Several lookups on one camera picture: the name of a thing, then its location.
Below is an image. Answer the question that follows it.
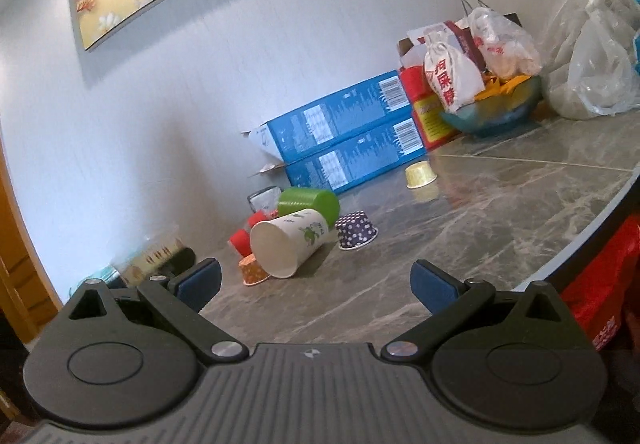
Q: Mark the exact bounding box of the black paper gift bag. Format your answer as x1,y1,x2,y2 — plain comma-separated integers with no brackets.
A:
459,0,524,30

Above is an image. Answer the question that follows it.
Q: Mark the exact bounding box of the white drawstring candy bag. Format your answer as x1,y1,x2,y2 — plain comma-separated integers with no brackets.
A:
423,43,485,113

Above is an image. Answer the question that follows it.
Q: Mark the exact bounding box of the yellow cupcake liner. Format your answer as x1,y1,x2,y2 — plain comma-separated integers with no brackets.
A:
405,161,437,189

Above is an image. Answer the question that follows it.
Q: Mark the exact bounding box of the white red cardboard box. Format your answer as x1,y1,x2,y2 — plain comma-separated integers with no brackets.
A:
397,21,486,72

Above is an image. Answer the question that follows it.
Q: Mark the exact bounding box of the red yellow box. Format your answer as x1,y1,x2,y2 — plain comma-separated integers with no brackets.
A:
399,66,459,151

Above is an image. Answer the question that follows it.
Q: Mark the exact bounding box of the clear plastic bag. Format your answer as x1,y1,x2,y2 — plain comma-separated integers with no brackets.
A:
541,0,639,120

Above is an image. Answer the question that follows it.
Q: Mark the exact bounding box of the orange dotted cupcake liner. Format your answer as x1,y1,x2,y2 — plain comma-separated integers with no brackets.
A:
238,253,270,287

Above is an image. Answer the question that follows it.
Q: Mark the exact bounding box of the blue glass bowl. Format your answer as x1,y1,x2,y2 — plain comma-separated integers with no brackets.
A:
439,76,542,137

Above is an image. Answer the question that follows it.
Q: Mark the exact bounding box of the white plastic snack bag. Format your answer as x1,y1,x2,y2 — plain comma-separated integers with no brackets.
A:
468,7,542,80

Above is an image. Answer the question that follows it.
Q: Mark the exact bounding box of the teal checkered cloth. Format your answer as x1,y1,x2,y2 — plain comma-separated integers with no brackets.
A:
68,265,126,297

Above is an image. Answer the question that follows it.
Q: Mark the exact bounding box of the clear cup with red bands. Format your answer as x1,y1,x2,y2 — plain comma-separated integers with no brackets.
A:
228,210,278,257

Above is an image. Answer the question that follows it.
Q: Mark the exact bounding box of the lower blue carton box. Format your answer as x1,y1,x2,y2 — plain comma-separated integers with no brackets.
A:
256,118,426,195

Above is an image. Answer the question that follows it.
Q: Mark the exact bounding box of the blue carton box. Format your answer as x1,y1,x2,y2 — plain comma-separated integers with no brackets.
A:
243,71,411,164
256,118,426,195

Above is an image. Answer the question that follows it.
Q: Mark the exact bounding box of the upper blue carton box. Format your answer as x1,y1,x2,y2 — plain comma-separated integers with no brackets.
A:
243,71,411,164

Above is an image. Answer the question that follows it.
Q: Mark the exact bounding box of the red plastic bag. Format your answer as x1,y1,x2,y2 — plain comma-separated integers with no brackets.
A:
561,214,639,351

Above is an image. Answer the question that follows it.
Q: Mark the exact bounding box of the purple dotted cupcake liner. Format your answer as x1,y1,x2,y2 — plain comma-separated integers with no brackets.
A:
334,211,378,251

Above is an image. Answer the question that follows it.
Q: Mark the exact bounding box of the green plastic cup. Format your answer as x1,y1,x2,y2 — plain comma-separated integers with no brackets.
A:
277,187,341,228

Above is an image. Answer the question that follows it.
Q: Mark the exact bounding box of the white paper cup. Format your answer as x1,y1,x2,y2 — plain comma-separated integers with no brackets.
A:
250,209,330,279

